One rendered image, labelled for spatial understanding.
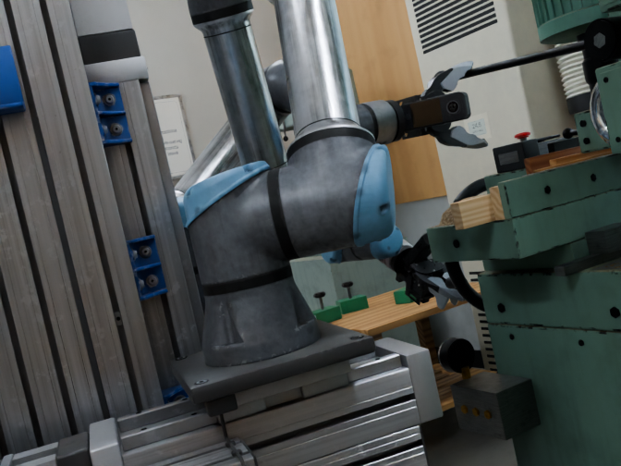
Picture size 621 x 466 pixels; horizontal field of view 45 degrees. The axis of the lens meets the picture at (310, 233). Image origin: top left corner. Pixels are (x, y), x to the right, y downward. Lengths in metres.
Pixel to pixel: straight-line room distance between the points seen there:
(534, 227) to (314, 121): 0.39
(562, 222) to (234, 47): 0.56
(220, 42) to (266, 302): 0.44
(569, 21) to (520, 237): 0.37
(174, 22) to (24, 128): 3.32
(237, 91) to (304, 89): 0.22
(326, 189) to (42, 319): 0.43
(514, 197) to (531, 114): 1.76
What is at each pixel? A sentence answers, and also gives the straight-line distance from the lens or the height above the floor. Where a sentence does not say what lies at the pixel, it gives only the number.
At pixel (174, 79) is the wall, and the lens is 4.26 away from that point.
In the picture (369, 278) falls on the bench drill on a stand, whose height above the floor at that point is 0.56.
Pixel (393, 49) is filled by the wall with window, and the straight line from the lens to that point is 3.82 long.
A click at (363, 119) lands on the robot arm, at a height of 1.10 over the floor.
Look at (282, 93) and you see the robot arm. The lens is 1.60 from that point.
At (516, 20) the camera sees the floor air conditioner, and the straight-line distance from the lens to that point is 2.93.
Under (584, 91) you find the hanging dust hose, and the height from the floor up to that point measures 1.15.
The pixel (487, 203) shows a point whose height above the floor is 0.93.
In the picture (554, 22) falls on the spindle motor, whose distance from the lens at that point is 1.32.
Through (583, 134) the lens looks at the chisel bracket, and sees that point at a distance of 1.37.
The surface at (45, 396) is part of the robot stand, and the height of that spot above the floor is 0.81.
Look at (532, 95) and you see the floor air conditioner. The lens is 2.90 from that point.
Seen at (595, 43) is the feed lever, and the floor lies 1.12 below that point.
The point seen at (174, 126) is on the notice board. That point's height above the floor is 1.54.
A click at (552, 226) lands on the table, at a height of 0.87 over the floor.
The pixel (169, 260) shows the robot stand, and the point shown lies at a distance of 1.13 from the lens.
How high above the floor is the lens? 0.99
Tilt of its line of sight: 3 degrees down
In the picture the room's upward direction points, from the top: 13 degrees counter-clockwise
